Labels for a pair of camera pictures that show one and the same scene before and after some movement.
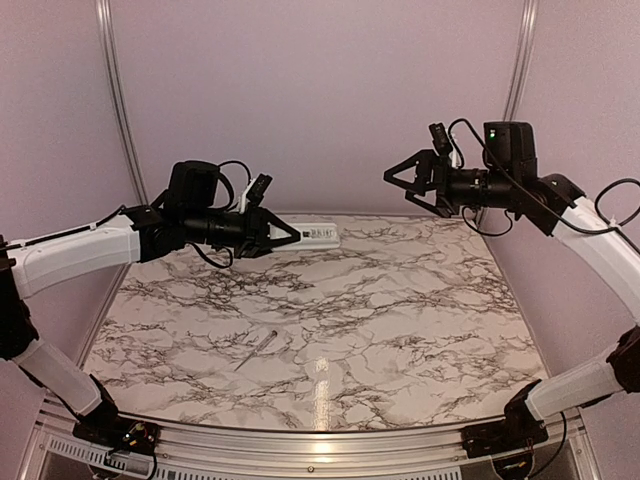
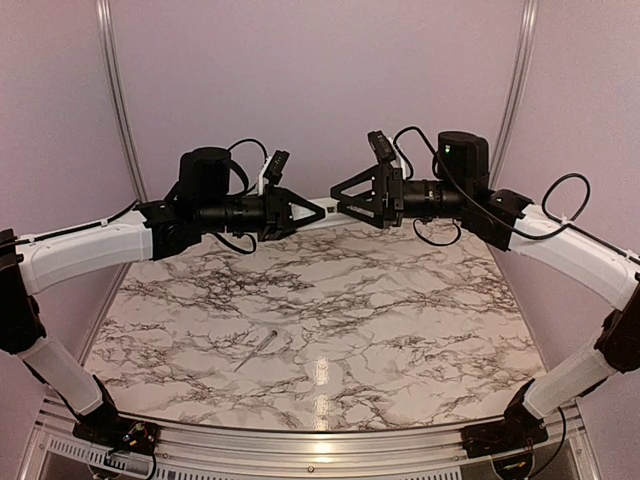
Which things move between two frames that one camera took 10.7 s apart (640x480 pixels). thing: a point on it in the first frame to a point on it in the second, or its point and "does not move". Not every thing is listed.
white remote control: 312,236 to 332,217
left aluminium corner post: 107,39 does not move
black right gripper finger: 431,200 to 362,214
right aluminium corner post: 529,16 does not move
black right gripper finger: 425,173 to 376,194
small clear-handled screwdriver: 272,335 does not move
